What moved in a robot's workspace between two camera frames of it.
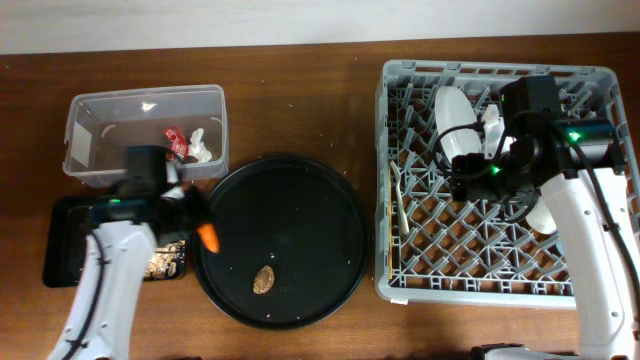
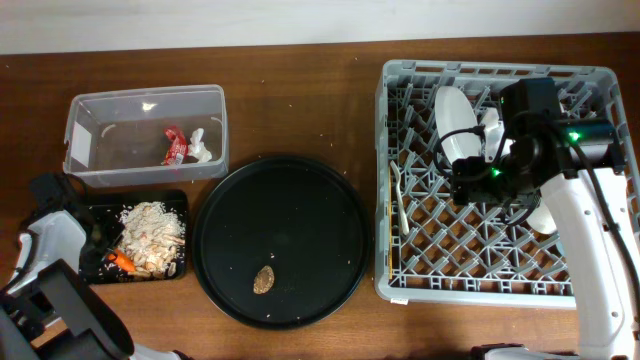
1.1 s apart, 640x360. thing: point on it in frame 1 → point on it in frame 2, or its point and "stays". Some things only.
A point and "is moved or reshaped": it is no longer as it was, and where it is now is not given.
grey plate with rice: [454, 108] stays
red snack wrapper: [178, 141] stays
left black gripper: [202, 210] → [115, 229]
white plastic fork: [403, 215] stays
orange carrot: [210, 237] is moved or reshaped
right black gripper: [466, 178] stays
